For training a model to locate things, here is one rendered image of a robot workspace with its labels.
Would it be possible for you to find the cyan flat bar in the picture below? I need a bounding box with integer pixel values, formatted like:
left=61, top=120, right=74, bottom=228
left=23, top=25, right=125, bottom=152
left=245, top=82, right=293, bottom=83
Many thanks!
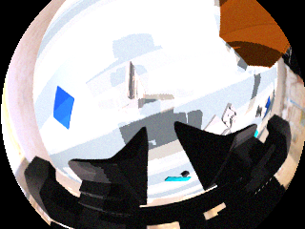
left=164, top=177, right=192, bottom=182

